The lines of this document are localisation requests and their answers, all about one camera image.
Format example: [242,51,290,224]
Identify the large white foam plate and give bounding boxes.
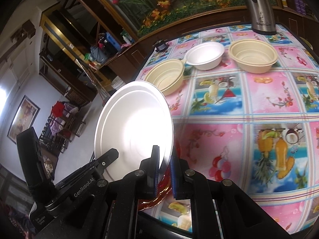
[94,81,174,182]

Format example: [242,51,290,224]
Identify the colourful fruit pattern tablecloth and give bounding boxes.
[134,23,319,234]

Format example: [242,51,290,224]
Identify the dark wooden cabinet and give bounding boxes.
[46,6,318,90]

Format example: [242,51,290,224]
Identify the small black round device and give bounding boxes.
[153,39,169,52]

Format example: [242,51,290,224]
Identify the beige plastic bowl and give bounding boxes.
[228,39,279,74]
[144,59,185,96]

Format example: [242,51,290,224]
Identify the white plastic bucket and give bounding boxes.
[111,76,125,90]

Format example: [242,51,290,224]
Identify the framed picture on wall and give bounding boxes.
[7,96,40,144]

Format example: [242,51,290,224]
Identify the small red scalloped plate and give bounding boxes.
[138,167,171,211]

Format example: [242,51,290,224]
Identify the small white foam bowl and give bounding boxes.
[183,42,225,71]

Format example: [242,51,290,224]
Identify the stainless steel thermos jug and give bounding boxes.
[245,0,276,36]

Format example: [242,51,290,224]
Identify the purple bottles on shelf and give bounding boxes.
[294,0,306,15]

